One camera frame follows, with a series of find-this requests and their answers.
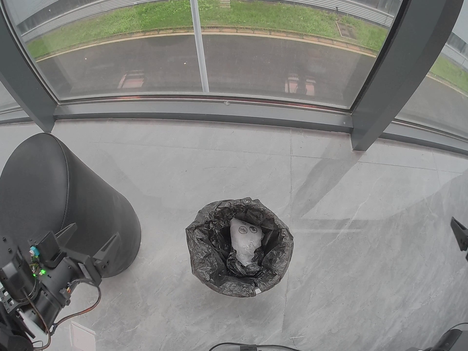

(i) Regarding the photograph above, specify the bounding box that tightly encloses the dark grey round chair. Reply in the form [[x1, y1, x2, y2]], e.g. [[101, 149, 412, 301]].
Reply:
[[0, 133, 142, 278]]

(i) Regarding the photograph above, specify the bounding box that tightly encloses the black plastic bag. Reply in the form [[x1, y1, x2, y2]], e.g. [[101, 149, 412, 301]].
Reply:
[[185, 197, 294, 298]]

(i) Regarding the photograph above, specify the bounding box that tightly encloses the clear printed wrapper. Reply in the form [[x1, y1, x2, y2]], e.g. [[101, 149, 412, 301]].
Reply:
[[229, 218, 264, 267]]

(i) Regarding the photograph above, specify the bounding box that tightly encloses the window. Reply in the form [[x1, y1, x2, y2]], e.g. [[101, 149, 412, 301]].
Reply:
[[0, 0, 468, 153]]

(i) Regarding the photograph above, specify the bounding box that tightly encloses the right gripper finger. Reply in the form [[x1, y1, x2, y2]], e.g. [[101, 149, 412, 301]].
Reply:
[[450, 216, 468, 252]]

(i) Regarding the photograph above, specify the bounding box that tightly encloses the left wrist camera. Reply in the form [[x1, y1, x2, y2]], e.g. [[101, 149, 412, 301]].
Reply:
[[29, 232, 65, 270]]

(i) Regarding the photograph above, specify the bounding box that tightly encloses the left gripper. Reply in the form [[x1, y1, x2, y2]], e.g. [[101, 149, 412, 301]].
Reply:
[[46, 223, 120, 300]]

